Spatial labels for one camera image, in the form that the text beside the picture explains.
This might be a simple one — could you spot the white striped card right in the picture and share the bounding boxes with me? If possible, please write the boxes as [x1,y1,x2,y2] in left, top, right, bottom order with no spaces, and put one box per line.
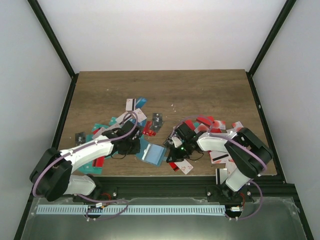
[209,151,230,164]

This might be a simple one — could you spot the black vip card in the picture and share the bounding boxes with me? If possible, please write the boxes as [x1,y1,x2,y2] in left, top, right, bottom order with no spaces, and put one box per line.
[74,132,86,147]
[152,112,164,127]

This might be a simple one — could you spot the white card with black stripe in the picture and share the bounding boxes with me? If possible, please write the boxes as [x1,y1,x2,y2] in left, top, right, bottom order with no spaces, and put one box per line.
[125,98,136,111]

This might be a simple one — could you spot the teal card front left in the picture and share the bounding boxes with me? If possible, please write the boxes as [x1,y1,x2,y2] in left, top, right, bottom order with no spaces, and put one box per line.
[77,162,103,175]

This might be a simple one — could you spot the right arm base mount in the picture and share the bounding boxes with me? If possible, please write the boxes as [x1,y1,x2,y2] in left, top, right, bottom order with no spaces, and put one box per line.
[205,185,253,204]

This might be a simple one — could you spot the white floral card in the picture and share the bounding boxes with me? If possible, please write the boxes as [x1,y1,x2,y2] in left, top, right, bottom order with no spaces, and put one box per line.
[133,108,147,123]
[175,159,194,175]

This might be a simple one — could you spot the white floral card front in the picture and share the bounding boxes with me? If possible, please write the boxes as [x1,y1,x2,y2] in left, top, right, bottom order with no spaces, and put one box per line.
[175,159,194,175]

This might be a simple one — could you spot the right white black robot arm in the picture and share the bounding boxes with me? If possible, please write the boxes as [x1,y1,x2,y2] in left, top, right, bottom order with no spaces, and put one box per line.
[163,123,274,202]

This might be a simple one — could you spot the black VIP card left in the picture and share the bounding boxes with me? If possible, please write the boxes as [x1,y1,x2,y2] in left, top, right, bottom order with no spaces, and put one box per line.
[74,132,86,147]

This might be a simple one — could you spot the black VIP card upper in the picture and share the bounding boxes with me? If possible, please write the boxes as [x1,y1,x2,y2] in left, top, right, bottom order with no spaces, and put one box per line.
[152,112,164,127]

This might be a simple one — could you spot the red card front left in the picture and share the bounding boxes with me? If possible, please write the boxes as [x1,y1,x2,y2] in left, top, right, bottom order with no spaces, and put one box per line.
[92,156,105,168]

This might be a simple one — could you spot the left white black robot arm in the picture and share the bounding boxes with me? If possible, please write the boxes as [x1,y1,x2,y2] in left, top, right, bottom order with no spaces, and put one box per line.
[29,121,142,202]

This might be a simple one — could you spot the blue card top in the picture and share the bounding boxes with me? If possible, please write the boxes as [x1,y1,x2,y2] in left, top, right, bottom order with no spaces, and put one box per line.
[135,97,148,109]

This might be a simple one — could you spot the blue leather card holder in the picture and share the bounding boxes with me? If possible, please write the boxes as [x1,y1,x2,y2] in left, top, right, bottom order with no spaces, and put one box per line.
[135,138,167,167]

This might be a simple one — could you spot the red VIP card centre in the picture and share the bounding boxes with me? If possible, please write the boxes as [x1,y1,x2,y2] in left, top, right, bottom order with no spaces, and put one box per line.
[142,121,161,137]

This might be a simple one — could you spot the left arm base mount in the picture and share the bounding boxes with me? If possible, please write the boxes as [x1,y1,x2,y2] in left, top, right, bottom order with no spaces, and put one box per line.
[71,185,118,204]

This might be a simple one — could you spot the white striped card edge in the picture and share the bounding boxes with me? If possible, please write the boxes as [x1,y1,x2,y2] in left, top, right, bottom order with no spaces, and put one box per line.
[215,168,228,185]

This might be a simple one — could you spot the light blue slotted cable duct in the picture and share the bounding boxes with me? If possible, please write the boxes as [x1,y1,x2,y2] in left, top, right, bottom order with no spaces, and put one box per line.
[36,204,226,216]

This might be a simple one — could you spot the white card red circles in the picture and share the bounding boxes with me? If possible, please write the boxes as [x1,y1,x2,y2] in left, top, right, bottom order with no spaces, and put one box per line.
[231,121,244,132]

